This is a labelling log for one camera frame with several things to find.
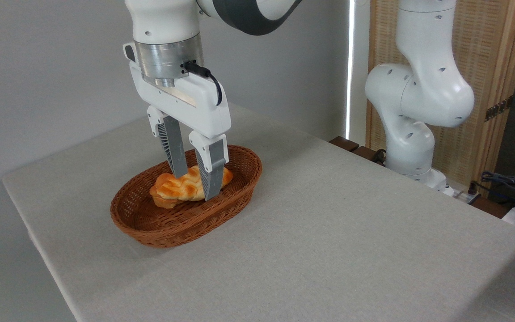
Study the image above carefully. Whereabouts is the wood and bamboo folding screen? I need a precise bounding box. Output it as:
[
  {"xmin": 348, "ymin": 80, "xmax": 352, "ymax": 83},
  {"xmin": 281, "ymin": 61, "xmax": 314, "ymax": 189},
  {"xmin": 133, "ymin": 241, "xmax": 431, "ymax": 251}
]
[{"xmin": 366, "ymin": 0, "xmax": 515, "ymax": 197}]

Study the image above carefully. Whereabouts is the grey tablecloth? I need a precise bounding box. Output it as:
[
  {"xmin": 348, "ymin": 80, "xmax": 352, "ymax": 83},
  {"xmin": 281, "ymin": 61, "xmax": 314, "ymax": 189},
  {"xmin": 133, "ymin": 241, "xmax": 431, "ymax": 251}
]
[{"xmin": 2, "ymin": 103, "xmax": 515, "ymax": 322}]

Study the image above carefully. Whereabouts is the dark metal screen hinge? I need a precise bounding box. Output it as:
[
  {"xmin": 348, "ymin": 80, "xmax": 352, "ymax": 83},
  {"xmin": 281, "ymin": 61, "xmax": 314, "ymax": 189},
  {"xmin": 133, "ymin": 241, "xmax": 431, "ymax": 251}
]
[{"xmin": 485, "ymin": 95, "xmax": 514, "ymax": 122}]

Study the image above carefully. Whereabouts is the dark brown wooden block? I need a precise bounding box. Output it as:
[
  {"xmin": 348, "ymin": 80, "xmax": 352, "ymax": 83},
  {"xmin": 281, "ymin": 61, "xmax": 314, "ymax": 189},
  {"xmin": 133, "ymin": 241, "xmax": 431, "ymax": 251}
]
[
  {"xmin": 351, "ymin": 146, "xmax": 386, "ymax": 165},
  {"xmin": 329, "ymin": 136, "xmax": 360, "ymax": 153}
]

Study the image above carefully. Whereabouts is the brown oval wicker basket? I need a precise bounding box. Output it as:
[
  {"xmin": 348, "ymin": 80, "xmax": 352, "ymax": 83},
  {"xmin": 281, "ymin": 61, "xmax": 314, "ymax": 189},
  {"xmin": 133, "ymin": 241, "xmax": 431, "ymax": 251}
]
[{"xmin": 110, "ymin": 144, "xmax": 263, "ymax": 249}]

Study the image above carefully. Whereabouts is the golden braided bread loaf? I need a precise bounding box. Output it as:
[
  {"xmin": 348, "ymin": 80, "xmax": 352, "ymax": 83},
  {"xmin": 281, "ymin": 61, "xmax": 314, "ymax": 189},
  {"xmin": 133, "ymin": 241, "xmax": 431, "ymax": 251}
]
[{"xmin": 149, "ymin": 165, "xmax": 234, "ymax": 209}]

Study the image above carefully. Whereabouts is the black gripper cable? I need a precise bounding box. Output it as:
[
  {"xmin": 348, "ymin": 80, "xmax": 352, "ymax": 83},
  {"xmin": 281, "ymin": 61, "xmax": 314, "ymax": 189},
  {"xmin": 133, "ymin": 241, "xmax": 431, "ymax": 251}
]
[{"xmin": 182, "ymin": 61, "xmax": 223, "ymax": 106}]

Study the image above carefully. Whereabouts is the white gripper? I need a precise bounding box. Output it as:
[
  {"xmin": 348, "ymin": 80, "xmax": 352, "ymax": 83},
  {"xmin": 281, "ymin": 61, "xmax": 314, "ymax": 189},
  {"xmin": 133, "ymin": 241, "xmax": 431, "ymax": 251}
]
[{"xmin": 123, "ymin": 42, "xmax": 232, "ymax": 201}]

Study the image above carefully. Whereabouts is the blue and black cable bundle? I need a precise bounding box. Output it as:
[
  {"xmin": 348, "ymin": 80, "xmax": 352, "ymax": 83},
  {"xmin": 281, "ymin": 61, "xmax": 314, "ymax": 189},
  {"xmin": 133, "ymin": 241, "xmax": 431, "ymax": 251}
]
[{"xmin": 480, "ymin": 171, "xmax": 515, "ymax": 203}]

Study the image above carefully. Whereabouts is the brown wooden side table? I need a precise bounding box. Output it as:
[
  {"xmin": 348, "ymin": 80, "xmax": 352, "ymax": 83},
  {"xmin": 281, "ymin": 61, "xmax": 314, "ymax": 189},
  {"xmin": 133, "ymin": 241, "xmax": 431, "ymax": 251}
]
[{"xmin": 471, "ymin": 197, "xmax": 514, "ymax": 219}]

